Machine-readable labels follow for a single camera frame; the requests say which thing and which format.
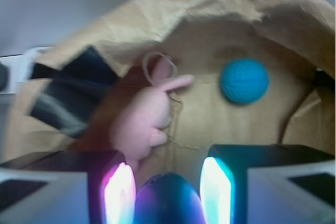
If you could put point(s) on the blue textured ball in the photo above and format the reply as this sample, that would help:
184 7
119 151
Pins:
244 81

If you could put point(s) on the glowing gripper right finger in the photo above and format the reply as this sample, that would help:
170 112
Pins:
268 184

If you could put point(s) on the pink plush bunny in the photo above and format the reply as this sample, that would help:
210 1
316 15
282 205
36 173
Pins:
139 127

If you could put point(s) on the dark green plastic pickle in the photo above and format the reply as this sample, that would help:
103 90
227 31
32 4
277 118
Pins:
168 198

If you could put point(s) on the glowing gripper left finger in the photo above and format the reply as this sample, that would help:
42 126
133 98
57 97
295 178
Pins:
67 187

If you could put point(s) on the brown paper bag tray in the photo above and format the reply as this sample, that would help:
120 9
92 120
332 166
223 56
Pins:
94 74

